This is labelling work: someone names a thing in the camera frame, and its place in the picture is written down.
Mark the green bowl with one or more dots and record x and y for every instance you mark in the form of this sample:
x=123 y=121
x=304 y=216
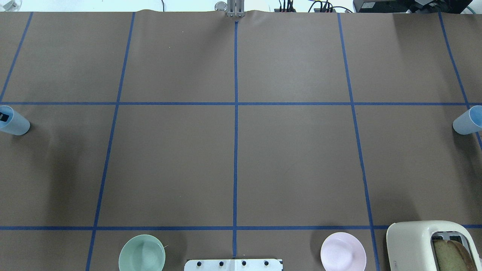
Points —
x=142 y=253

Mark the bread slice in toaster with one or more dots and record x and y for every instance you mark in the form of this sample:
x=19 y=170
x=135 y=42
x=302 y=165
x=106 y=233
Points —
x=453 y=256

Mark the aluminium frame post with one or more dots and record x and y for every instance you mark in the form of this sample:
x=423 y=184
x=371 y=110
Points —
x=236 y=8

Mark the pink bowl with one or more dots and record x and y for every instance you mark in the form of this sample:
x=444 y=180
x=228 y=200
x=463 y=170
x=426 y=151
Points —
x=343 y=252

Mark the light blue cup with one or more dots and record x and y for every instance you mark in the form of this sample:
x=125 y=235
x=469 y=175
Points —
x=469 y=122
x=16 y=125

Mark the cream toaster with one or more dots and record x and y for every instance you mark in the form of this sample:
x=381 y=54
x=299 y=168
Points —
x=410 y=244

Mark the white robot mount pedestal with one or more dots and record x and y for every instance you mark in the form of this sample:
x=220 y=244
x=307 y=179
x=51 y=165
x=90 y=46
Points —
x=234 y=265

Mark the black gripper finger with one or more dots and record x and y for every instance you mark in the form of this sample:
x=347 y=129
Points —
x=4 y=117

